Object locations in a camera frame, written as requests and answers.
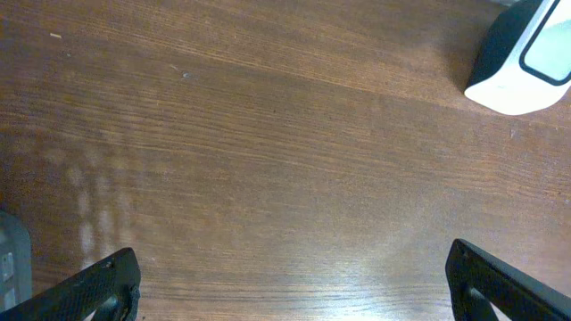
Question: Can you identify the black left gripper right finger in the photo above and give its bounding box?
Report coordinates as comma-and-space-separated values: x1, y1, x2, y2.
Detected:
445, 239, 570, 321

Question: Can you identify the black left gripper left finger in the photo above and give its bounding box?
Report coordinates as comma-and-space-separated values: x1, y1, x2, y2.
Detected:
1, 248, 141, 321

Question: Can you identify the white barcode scanner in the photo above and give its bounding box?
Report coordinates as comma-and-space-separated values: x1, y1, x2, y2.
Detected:
464, 0, 570, 115

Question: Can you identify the grey plastic mesh basket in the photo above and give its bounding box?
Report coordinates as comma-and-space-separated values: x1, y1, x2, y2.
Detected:
1, 211, 32, 312

